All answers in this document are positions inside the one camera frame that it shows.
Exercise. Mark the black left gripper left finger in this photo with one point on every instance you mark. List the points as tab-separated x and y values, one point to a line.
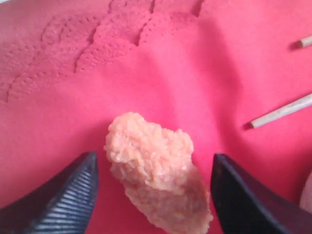
62	205

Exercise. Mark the wooden chopstick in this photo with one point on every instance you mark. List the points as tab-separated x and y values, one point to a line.
283	111
304	42

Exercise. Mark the white ceramic bowl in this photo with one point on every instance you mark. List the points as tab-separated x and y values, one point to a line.
306	197

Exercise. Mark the lower wooden chopstick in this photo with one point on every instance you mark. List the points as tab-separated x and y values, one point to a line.
283	111

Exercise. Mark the red scalloped table cloth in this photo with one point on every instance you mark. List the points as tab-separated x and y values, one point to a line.
208	67

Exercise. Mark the upper wooden chopstick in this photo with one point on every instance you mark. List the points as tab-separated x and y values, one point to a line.
304	42

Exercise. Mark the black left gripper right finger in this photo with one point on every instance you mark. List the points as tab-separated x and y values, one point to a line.
245	206

